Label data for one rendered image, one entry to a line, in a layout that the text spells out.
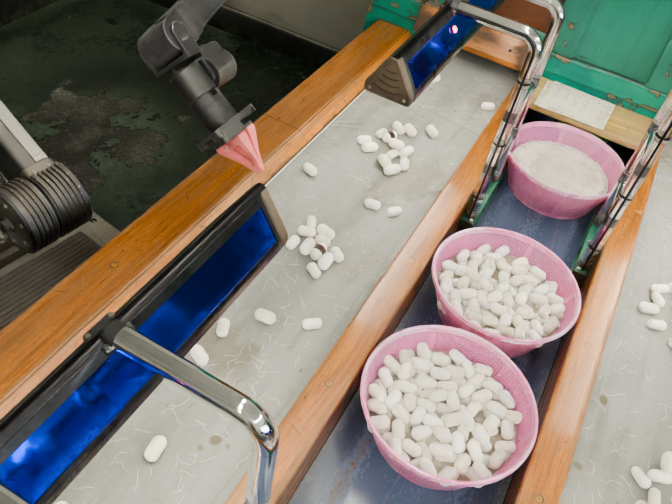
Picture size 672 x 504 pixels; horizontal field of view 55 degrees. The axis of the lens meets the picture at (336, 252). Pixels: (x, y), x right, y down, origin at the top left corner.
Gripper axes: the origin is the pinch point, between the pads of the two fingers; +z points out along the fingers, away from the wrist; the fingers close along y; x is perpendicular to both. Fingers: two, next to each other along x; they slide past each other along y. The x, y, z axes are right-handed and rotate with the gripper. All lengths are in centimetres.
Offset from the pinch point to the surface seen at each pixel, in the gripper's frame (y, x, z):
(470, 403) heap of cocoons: -13, -20, 46
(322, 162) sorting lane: 23.6, 9.4, 9.1
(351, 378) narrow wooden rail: -21.1, -10.8, 30.8
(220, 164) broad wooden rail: 7.6, 16.4, -3.5
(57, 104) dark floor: 76, 154, -53
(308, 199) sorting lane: 11.9, 7.3, 11.8
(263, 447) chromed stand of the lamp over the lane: -52, -38, 12
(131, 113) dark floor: 90, 138, -34
